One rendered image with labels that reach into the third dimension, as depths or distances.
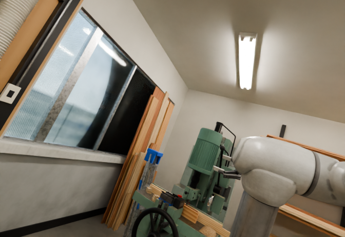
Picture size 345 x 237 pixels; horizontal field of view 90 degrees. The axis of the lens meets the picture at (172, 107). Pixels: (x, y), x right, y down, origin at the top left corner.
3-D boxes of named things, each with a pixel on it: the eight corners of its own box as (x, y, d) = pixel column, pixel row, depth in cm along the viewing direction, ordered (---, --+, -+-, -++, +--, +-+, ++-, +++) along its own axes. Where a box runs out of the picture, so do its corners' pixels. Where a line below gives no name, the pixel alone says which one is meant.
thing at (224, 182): (215, 183, 134) (221, 164, 138) (218, 183, 142) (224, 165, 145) (226, 188, 130) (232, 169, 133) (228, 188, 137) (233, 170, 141)
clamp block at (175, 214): (150, 213, 105) (155, 198, 107) (160, 210, 116) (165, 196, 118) (169, 226, 97) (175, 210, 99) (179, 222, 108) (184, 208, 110)
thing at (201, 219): (148, 190, 137) (150, 185, 138) (150, 190, 139) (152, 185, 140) (230, 241, 103) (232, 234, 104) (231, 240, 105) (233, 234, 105)
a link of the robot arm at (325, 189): (344, 170, 55) (295, 154, 59) (398, 164, 38) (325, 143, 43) (340, 214, 51) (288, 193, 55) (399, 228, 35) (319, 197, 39)
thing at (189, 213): (165, 204, 120) (168, 195, 122) (166, 204, 122) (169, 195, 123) (194, 223, 108) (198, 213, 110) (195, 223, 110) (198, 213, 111)
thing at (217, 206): (207, 209, 129) (212, 192, 131) (209, 208, 135) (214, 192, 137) (219, 215, 124) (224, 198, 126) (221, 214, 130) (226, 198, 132)
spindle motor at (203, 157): (183, 165, 124) (197, 125, 131) (191, 166, 139) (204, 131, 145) (206, 175, 115) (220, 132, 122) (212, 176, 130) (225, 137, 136)
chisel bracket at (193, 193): (181, 198, 120) (185, 185, 122) (188, 196, 132) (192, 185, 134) (190, 203, 117) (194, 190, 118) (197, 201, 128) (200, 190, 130)
